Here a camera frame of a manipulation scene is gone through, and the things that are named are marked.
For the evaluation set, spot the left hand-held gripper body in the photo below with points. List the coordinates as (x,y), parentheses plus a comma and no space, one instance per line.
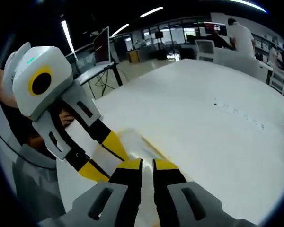
(54,68)

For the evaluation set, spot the large monitor on stand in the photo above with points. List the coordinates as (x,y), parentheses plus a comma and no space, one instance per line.
(101,46)

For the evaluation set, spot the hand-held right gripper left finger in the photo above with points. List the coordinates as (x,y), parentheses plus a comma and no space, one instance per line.
(123,196)

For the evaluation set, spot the wall-mounted screen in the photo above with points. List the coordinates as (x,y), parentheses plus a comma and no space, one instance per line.
(215,28)

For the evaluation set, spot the grey mesh office chair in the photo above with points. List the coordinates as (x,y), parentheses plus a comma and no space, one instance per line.
(35,184)

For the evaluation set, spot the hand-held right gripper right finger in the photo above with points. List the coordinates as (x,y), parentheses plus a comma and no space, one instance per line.
(170,196)

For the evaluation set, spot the white office partition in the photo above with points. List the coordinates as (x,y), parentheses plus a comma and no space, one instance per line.
(241,66)

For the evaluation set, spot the black-legged side table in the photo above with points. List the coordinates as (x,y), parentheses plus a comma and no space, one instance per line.
(97,72)

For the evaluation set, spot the yellow bin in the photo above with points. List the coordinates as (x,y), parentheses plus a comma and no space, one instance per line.
(133,56)

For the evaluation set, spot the clear plastic bag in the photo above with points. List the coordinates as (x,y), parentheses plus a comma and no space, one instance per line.
(142,146)

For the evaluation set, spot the person's left hand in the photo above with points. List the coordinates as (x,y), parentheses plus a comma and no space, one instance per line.
(66,119)

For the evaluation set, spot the white mesh chair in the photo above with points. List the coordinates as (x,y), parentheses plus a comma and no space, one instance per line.
(280,82)
(204,50)

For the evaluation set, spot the long ceiling light strip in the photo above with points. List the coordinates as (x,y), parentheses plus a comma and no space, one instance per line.
(246,2)

